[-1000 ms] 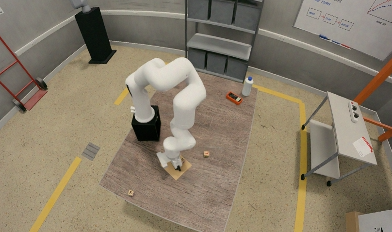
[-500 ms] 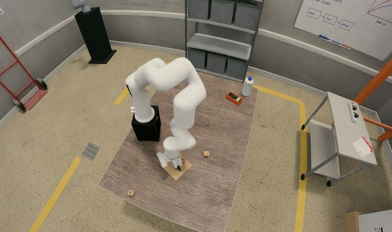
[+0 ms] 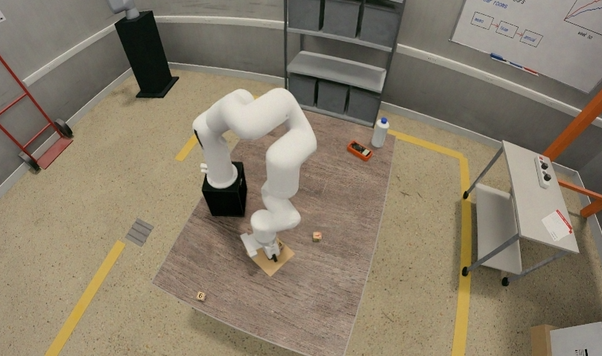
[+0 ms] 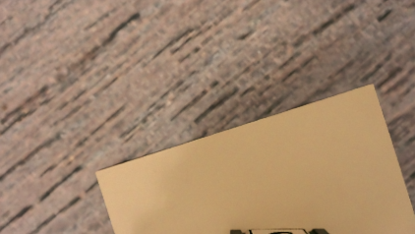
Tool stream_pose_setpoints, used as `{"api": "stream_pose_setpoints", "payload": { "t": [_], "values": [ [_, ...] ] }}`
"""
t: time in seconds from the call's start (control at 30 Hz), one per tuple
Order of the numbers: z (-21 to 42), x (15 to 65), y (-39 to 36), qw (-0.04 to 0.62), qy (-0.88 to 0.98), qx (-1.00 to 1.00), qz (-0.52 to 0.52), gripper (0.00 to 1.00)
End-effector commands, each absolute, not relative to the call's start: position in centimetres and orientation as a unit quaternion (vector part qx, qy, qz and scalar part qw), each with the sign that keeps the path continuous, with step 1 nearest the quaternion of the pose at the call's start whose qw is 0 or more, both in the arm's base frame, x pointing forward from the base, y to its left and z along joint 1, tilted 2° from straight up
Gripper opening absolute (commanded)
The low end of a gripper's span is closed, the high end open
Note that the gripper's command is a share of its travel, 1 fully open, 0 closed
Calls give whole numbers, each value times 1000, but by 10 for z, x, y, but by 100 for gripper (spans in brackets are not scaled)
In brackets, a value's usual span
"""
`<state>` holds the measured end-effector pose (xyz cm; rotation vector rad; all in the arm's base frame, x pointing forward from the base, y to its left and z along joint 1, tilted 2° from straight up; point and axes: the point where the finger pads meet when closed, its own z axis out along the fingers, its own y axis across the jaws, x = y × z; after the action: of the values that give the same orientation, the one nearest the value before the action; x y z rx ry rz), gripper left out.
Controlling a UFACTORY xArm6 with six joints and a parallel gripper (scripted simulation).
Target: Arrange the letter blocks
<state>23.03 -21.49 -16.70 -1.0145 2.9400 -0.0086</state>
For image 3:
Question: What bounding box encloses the white bottle with blue cap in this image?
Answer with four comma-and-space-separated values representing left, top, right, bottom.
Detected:
371, 118, 389, 147

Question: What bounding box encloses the tan square mat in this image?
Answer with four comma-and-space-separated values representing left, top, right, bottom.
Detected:
253, 245, 295, 276

